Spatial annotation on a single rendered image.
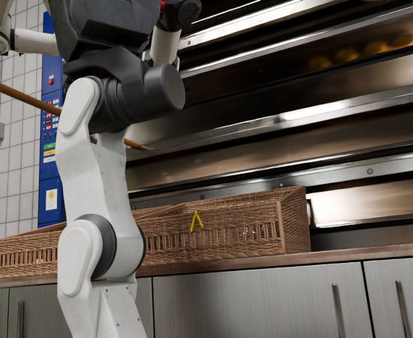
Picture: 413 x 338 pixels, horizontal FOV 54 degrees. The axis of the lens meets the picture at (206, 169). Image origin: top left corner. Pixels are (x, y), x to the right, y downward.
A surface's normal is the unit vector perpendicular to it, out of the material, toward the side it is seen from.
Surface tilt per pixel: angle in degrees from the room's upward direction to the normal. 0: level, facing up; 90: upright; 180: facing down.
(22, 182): 90
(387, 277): 90
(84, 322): 115
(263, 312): 90
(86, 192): 90
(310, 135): 70
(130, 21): 105
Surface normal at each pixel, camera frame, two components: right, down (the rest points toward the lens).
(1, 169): -0.41, -0.19
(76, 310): -0.39, 0.24
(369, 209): -0.41, -0.52
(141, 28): 0.51, 0.01
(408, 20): 0.01, 0.93
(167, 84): 0.91, -0.17
